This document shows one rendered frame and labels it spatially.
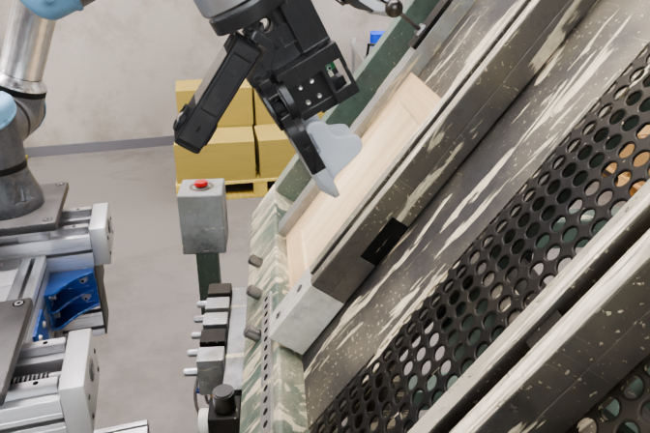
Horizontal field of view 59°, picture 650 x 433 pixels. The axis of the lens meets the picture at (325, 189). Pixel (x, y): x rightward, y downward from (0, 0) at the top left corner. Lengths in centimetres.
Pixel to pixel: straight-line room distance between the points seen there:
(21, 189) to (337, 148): 88
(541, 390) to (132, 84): 451
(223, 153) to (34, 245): 249
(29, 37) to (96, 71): 349
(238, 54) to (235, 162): 325
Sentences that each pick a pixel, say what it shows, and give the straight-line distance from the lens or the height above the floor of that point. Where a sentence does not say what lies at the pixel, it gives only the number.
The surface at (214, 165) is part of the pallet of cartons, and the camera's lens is 376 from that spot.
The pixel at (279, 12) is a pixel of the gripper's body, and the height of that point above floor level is 149.
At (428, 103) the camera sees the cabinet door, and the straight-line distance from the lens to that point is 113.
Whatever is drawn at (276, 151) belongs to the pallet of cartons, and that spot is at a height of 31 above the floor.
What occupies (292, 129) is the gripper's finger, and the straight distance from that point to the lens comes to 52.
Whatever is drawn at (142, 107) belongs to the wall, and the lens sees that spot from 490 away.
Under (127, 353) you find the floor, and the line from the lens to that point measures 260.
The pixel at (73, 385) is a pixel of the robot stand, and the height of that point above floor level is 99.
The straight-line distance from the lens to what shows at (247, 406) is 105.
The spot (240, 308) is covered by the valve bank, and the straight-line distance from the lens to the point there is 143.
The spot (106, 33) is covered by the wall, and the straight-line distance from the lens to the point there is 480.
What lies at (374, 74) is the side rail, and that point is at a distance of 155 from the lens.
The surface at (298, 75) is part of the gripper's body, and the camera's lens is 52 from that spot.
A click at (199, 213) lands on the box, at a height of 88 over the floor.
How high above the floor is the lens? 155
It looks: 23 degrees down
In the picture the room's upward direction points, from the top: straight up
